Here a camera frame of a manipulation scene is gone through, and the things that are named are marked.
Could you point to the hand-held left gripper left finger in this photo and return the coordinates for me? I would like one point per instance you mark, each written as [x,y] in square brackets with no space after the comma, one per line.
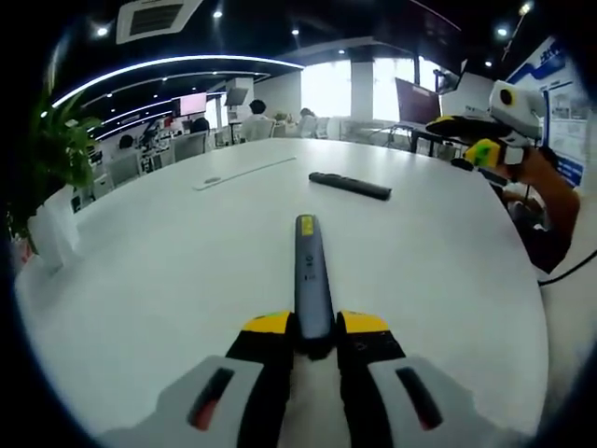
[233,387]

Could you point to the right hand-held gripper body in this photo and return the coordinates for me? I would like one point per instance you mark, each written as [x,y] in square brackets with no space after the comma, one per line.
[520,112]

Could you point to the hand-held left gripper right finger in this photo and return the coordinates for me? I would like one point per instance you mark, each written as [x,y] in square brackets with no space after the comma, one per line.
[382,387]

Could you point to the dark grey marker pen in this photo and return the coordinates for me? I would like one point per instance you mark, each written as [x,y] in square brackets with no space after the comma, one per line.
[312,280]

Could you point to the black remote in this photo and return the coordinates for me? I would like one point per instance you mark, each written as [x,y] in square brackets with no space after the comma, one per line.
[350,186]

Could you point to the person's right hand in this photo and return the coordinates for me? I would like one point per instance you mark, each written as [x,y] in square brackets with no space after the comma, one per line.
[538,168]

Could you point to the desktop monitor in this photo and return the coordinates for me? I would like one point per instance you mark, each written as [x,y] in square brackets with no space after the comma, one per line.
[417,100]

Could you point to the tilted black monitor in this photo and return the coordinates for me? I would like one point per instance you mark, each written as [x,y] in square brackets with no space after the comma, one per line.
[237,97]

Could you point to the group of white office chairs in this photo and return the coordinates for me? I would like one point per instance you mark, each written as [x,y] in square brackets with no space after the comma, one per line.
[186,147]

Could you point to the long curved ceiling light strip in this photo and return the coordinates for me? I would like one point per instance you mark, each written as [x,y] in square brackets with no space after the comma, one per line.
[186,58]

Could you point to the green potted plant white pot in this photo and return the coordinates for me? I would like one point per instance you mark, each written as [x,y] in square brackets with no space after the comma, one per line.
[51,154]

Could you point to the ceiling air conditioner unit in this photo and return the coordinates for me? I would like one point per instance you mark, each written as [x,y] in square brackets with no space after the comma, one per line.
[158,21]

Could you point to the blue white wall poster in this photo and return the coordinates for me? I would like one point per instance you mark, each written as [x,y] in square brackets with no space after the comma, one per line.
[566,140]

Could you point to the bright wall display screen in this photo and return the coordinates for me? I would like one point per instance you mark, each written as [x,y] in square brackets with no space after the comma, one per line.
[192,103]

